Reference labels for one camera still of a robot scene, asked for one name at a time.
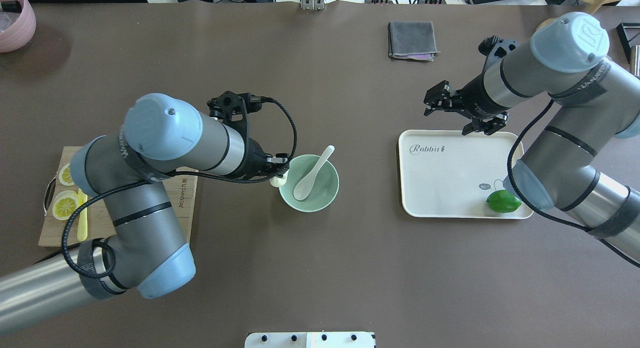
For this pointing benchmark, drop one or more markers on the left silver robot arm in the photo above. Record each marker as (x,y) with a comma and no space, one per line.
(127,234)

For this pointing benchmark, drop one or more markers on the mint green bowl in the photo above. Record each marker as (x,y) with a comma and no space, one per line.
(324,190)

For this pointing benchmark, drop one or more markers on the white ceramic spoon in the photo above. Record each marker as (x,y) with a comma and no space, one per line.
(306,184)

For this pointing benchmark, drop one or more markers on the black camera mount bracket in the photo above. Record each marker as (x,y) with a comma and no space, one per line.
(495,48)

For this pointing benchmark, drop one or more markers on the green lime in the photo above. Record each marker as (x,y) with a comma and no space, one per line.
(502,201)

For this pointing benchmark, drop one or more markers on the lemon slice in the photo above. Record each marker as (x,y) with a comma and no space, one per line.
(64,204)
(64,176)

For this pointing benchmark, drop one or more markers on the pink bowl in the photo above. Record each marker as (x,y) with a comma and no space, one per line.
(17,29)

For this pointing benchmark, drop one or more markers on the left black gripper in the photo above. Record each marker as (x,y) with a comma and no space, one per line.
(254,160)

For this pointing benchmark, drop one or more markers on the white steamed bun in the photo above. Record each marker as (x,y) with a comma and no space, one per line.
(277,181)

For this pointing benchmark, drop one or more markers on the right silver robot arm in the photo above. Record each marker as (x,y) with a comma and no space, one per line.
(598,100)

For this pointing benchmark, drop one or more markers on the bamboo cutting board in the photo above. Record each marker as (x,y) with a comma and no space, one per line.
(181,191)

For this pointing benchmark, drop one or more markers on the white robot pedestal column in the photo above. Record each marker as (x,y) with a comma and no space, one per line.
(336,338)

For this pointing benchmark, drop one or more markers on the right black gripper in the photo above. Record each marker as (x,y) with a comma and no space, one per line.
(476,96)

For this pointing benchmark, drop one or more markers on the metal scoop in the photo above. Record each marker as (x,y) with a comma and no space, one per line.
(634,61)

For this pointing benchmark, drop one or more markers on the yellow plastic knife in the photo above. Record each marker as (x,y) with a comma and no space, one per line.
(83,218)

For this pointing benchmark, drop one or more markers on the grey folded cloth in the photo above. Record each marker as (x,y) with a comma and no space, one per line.
(412,40)

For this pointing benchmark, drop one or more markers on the left camera mount bracket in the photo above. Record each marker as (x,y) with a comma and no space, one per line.
(232,110)

